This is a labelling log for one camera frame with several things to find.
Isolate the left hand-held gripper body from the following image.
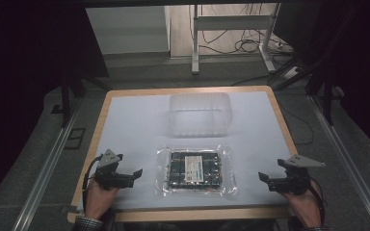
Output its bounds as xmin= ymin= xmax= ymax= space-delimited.
xmin=93 ymin=148 xmax=135 ymax=191

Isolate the white power strip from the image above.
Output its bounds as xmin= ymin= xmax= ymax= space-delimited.
xmin=282 ymin=64 xmax=304 ymax=81

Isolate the clear plastic container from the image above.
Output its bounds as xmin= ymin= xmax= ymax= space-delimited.
xmin=168 ymin=91 xmax=233 ymax=139

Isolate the white metal desk frame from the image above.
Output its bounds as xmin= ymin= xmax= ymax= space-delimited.
xmin=191 ymin=3 xmax=282 ymax=75

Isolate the aluminium floor rail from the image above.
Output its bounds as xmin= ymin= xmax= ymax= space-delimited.
xmin=12 ymin=98 xmax=82 ymax=231
xmin=307 ymin=95 xmax=370 ymax=231

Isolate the dark curtain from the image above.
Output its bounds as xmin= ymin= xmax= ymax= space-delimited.
xmin=0 ymin=0 xmax=110 ymax=210
xmin=274 ymin=0 xmax=370 ymax=162

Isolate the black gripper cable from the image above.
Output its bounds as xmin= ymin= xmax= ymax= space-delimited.
xmin=308 ymin=177 xmax=327 ymax=226
xmin=82 ymin=155 xmax=104 ymax=213

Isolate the clear packet of dark squares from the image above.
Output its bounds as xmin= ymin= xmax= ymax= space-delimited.
xmin=155 ymin=145 xmax=239 ymax=197

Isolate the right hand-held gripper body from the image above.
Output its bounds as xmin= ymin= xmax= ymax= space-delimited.
xmin=267 ymin=154 xmax=327 ymax=196

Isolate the tangle of black floor cables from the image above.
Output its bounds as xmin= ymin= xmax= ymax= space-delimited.
xmin=200 ymin=3 xmax=295 ymax=56

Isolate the black metal stand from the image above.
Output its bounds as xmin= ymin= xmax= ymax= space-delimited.
xmin=274 ymin=54 xmax=336 ymax=127
xmin=51 ymin=71 xmax=110 ymax=129

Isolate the person's right hand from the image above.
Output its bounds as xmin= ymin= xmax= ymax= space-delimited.
xmin=282 ymin=180 xmax=323 ymax=229

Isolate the black floor socket frame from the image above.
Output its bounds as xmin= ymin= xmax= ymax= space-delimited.
xmin=64 ymin=127 xmax=87 ymax=150

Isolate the person's left hand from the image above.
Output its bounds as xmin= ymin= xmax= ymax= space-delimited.
xmin=84 ymin=177 xmax=120 ymax=220

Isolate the grey cabinet panel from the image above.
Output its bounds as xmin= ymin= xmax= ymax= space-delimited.
xmin=85 ymin=5 xmax=172 ymax=56

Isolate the thin black floor cable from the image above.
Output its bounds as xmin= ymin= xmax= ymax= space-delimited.
xmin=278 ymin=101 xmax=316 ymax=146

